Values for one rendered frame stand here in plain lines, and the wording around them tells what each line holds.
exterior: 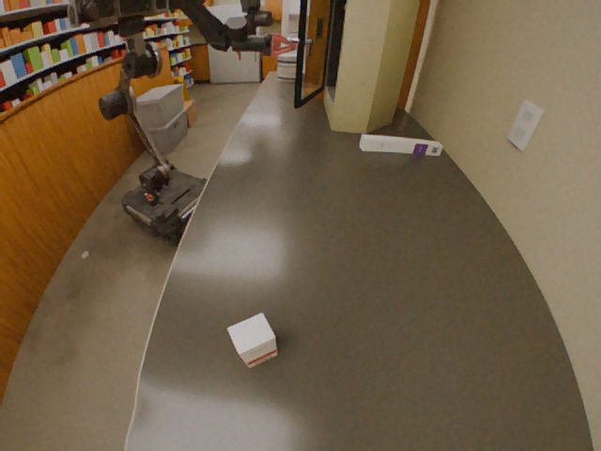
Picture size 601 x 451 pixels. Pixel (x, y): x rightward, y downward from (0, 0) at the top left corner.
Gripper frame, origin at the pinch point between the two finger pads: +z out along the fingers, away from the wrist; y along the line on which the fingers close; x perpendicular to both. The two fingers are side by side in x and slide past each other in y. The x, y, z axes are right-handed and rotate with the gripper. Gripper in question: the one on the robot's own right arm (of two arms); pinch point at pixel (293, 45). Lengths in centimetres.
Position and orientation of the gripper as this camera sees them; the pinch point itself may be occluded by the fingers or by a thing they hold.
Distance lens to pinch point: 85.6
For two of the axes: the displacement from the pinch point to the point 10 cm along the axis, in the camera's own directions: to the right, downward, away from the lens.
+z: 9.9, 0.5, 1.1
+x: -1.2, 6.5, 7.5
